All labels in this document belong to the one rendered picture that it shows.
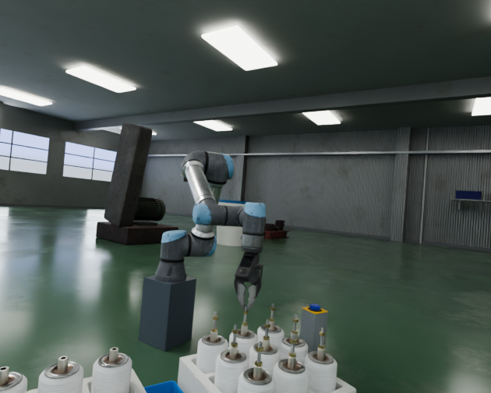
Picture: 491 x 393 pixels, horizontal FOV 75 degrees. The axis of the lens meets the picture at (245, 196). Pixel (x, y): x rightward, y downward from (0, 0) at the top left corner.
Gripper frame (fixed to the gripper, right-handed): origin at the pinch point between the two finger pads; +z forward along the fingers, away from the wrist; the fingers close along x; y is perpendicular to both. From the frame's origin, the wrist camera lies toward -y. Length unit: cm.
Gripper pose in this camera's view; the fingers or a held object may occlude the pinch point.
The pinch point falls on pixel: (245, 306)
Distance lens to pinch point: 115.1
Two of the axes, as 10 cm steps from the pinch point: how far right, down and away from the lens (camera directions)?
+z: -0.8, 10.0, -0.2
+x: -9.6, -0.8, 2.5
